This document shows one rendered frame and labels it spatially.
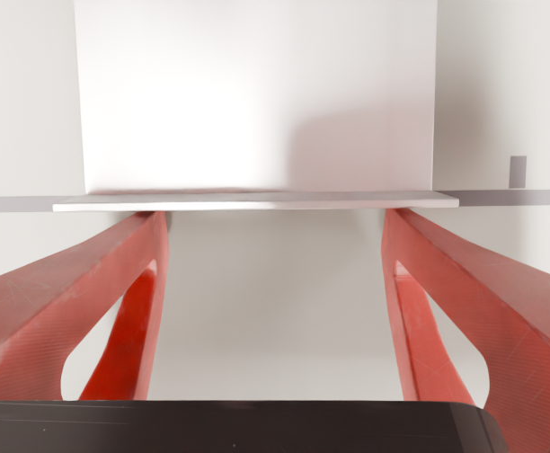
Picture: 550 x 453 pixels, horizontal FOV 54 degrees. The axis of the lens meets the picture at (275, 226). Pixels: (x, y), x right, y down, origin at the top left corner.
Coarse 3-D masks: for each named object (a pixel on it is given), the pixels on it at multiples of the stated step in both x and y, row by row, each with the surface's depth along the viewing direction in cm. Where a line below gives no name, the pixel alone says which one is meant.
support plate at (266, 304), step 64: (0, 0) 13; (64, 0) 13; (448, 0) 13; (512, 0) 13; (0, 64) 13; (64, 64) 13; (448, 64) 13; (512, 64) 13; (0, 128) 13; (64, 128) 13; (448, 128) 13; (512, 128) 13; (0, 192) 14; (64, 192) 14; (0, 256) 14; (192, 256) 14; (256, 256) 14; (320, 256) 14; (512, 256) 14; (192, 320) 14; (256, 320) 14; (320, 320) 14; (384, 320) 14; (448, 320) 14; (64, 384) 14; (192, 384) 14; (256, 384) 14; (320, 384) 14; (384, 384) 14
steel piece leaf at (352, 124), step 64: (128, 0) 13; (192, 0) 13; (256, 0) 13; (320, 0) 13; (384, 0) 13; (128, 64) 13; (192, 64) 13; (256, 64) 13; (320, 64) 13; (384, 64) 13; (128, 128) 13; (192, 128) 13; (256, 128) 13; (320, 128) 13; (384, 128) 13; (128, 192) 13; (192, 192) 13; (256, 192) 13; (320, 192) 13; (384, 192) 13
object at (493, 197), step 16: (448, 192) 14; (464, 192) 14; (480, 192) 14; (496, 192) 14; (512, 192) 14; (528, 192) 14; (544, 192) 14; (0, 208) 14; (16, 208) 14; (32, 208) 14; (48, 208) 14
